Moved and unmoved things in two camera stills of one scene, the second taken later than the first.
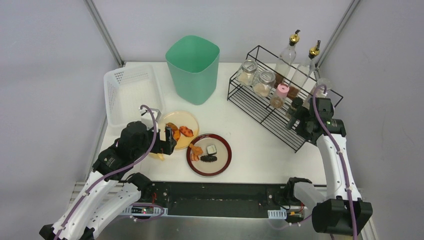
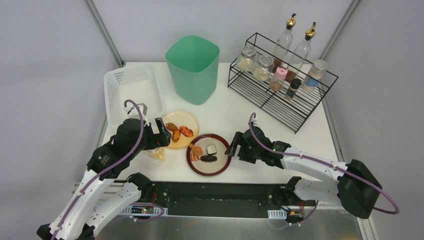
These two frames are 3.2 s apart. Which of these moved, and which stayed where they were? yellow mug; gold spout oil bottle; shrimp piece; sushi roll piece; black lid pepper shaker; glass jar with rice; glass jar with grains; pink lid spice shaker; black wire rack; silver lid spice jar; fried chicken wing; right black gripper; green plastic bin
Moved: gold spout oil bottle; silver lid spice jar; right black gripper; glass jar with grains; black wire rack; black lid pepper shaker; glass jar with rice; pink lid spice shaker
Stayed: yellow mug; sushi roll piece; shrimp piece; fried chicken wing; green plastic bin
